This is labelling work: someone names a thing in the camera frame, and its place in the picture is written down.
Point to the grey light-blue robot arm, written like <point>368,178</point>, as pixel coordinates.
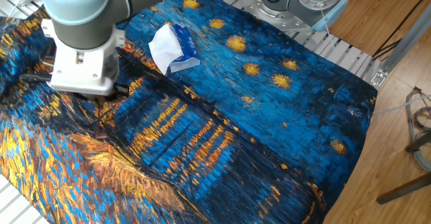
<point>84,15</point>

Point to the dark wooden furniture leg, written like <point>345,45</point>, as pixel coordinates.
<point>404,188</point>

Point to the starry night painted tablecloth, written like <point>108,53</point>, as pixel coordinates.
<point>235,133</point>

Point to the blue white tissue pack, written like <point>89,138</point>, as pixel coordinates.
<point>165,49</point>

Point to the white wrist adapter block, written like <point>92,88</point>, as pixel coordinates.
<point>81,72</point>

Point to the aluminium frame beam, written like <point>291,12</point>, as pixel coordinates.
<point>400,45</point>

